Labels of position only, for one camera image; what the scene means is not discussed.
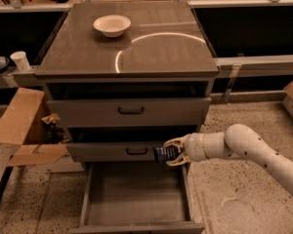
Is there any middle grey drawer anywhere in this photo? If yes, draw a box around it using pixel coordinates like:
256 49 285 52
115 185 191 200
67 141 163 162

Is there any top grey drawer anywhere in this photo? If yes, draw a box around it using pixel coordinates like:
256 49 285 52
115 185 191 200
48 98 210 128

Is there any grey metal rail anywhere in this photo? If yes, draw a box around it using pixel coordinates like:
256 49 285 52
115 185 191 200
215 55 293 78

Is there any white paper cup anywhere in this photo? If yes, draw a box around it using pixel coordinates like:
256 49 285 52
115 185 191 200
10 51 30 71

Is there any black middle drawer handle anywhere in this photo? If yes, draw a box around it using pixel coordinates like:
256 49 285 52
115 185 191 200
126 148 148 155

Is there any black top drawer handle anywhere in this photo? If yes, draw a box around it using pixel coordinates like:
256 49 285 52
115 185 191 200
118 106 145 115

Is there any bottom grey drawer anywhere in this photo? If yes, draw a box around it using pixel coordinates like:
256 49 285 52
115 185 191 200
69 161 204 234

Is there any grey drawer cabinet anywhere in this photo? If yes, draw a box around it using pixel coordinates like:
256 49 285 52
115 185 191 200
34 0 220 234

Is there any black drawer handle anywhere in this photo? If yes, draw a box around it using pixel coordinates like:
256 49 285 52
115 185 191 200
118 106 145 115
126 148 148 155

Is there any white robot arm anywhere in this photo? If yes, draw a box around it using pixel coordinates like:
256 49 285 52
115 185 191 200
163 124 293 197

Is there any grey drawer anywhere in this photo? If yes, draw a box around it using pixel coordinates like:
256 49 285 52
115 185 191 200
69 161 204 234
67 141 163 162
48 98 210 128

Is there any clear acrylic bracket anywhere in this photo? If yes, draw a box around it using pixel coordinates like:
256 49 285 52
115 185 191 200
224 64 242 103

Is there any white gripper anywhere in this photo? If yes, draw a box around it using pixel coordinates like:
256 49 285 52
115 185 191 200
163 133 206 167

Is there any dark blue snack bar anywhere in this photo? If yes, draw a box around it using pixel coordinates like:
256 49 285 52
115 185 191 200
153 146 183 164

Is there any open cardboard box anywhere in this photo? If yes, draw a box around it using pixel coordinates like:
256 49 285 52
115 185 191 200
0 88 67 167

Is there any white bowl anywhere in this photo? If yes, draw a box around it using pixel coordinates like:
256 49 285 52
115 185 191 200
93 15 131 38

